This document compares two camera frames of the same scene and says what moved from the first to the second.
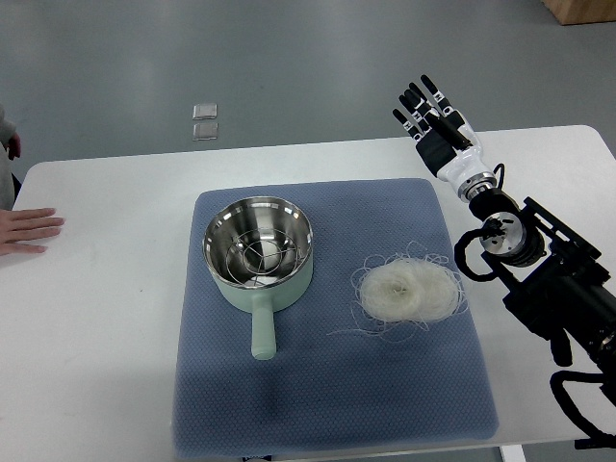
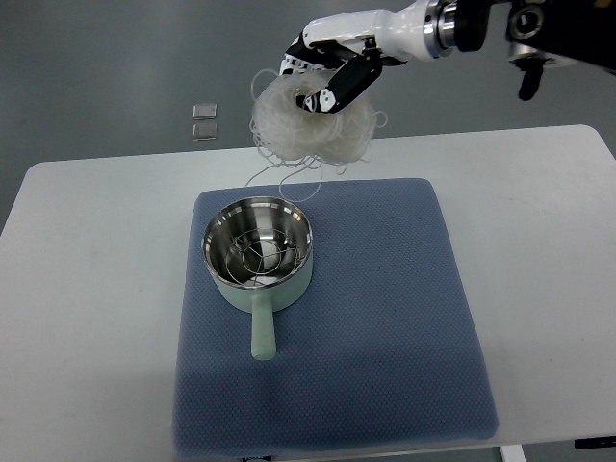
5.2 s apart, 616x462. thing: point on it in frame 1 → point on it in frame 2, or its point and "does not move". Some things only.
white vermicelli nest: x=402 y=292 → x=297 y=143
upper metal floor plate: x=204 y=111 does not move
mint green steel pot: x=260 y=253 does not move
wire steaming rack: x=262 y=256 does not move
